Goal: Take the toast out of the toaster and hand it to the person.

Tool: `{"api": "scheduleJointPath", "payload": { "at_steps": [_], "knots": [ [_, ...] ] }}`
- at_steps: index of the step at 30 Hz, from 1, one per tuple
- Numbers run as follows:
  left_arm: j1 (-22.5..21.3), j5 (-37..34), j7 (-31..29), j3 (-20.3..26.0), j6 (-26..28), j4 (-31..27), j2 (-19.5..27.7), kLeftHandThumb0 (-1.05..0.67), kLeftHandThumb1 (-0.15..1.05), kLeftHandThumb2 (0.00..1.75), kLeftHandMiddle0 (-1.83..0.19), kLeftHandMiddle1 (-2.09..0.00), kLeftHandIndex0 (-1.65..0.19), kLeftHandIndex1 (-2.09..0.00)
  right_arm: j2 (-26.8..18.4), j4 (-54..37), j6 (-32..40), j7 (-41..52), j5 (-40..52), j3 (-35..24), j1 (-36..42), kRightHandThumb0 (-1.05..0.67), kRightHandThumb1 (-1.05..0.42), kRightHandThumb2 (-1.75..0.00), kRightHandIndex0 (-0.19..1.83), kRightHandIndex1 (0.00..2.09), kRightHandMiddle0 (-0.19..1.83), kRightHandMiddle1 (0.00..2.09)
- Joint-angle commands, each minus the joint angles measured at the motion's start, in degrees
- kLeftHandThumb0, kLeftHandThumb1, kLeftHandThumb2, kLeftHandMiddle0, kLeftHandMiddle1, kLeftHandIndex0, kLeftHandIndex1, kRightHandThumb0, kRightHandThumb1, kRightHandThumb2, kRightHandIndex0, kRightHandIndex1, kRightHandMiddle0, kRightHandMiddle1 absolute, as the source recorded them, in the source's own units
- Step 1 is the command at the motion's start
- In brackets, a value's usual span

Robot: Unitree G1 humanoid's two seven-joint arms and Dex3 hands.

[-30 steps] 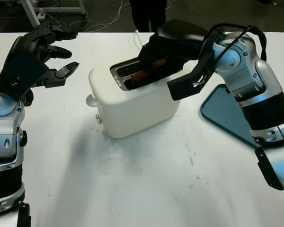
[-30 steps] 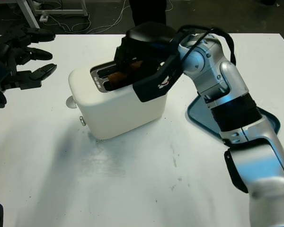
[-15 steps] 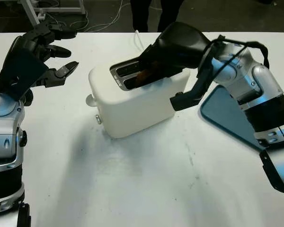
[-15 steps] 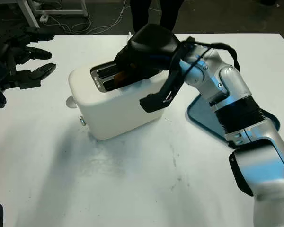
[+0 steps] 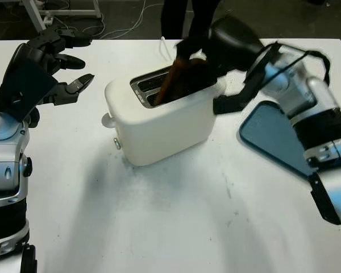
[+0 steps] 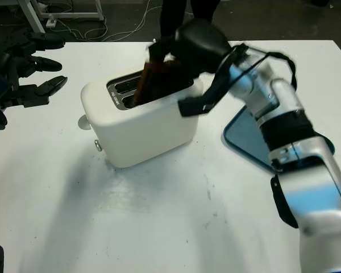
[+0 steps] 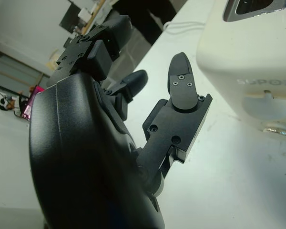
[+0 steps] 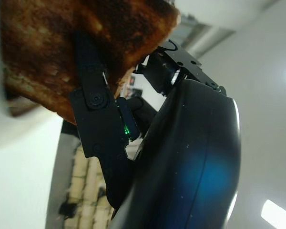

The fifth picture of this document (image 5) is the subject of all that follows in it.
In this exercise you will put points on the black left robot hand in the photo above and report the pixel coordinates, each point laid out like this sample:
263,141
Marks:
62,91

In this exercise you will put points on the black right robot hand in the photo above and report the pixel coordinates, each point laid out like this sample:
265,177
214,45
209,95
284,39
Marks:
233,42

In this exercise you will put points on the brown toast slice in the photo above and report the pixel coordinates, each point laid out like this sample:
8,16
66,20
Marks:
184,82

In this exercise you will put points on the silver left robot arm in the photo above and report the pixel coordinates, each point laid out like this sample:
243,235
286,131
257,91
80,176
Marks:
3,159

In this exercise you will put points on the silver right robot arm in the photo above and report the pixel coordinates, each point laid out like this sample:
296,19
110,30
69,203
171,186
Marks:
318,113

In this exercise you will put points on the person in black trousers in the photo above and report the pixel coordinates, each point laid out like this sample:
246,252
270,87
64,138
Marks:
199,17

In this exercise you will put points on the silver toaster dial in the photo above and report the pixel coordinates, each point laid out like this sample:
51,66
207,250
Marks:
117,143

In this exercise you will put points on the white two-slot toaster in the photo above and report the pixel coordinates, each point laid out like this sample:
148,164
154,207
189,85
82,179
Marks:
164,133

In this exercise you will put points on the white power strip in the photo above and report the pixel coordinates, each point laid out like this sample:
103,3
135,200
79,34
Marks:
48,20

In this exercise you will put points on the blue plastic tray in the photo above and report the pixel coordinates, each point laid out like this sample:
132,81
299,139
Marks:
272,133

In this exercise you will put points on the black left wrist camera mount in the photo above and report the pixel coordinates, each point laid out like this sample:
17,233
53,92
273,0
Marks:
25,88

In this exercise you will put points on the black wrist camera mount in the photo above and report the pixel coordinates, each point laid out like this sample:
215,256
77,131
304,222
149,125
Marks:
25,88
230,102

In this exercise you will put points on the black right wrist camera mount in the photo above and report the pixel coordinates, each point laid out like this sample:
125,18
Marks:
230,102

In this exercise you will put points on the grey metal frame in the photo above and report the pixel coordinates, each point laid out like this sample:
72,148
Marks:
74,11

